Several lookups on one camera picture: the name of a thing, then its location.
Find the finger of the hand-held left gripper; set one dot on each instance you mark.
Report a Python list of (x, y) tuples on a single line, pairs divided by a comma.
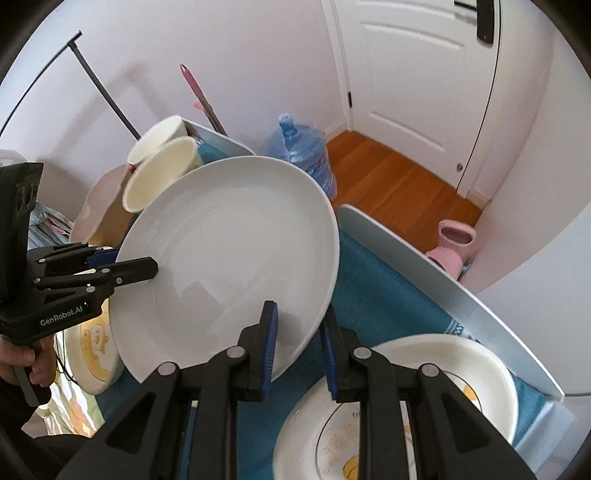
[(134, 271), (99, 257)]

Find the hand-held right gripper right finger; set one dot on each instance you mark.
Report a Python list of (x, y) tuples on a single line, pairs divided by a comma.
[(328, 353)]

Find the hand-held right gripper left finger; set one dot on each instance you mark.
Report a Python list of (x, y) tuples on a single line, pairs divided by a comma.
[(270, 344)]

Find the large white plate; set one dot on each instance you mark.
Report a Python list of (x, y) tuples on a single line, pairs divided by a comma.
[(221, 240)]

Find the deep cream bowl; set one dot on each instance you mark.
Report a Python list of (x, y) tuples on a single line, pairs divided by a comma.
[(152, 143), (157, 180)]

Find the person's left hand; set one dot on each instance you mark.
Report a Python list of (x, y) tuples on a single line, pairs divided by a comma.
[(39, 364)]

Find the clear plastic bag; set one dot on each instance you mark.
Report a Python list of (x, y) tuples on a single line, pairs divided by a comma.
[(51, 226)]

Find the teal tablecloth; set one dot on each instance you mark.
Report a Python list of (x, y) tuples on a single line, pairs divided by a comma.
[(369, 286)]

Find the pink slipper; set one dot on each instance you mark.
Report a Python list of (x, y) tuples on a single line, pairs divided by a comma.
[(443, 262), (457, 237)]

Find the black clothes rack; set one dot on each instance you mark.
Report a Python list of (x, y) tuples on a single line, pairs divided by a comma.
[(104, 90)]

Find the blue water jug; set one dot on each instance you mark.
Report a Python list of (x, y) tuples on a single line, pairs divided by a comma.
[(304, 157)]

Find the person's dark clothing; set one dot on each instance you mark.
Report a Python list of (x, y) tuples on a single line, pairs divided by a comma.
[(27, 443)]

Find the white door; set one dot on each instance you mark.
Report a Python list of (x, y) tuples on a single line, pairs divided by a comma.
[(406, 83)]

